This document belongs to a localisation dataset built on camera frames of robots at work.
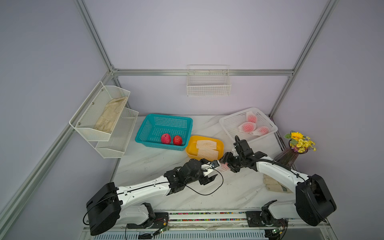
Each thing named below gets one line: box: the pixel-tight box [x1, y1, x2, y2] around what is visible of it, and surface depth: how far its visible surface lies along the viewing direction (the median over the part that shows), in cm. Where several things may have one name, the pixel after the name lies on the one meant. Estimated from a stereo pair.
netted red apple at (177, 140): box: [173, 135, 183, 146], surface depth 101 cm
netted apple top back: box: [247, 114, 258, 124], surface depth 113 cm
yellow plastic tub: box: [186, 135, 225, 161], surface depth 100 cm
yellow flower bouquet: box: [284, 130, 317, 154], surface depth 77 cm
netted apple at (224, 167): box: [219, 162, 231, 172], surface depth 80 cm
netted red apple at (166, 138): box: [161, 133, 172, 145], surface depth 102 cm
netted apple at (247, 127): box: [238, 121, 256, 133], surface depth 106 cm
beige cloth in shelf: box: [94, 96, 128, 134], surface depth 80 cm
